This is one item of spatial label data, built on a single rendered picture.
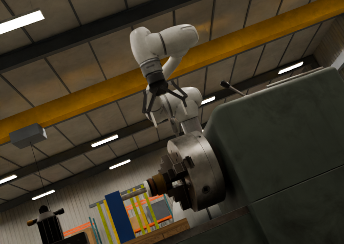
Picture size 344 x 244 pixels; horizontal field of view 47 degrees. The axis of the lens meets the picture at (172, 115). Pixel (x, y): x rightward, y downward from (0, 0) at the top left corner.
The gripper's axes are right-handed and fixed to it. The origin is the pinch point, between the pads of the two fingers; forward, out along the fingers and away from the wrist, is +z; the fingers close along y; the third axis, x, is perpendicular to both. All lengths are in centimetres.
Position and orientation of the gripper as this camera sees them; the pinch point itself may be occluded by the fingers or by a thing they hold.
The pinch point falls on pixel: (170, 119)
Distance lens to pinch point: 165.2
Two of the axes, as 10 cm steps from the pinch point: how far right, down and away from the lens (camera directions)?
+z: 3.5, 9.3, -1.4
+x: 1.0, 1.1, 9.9
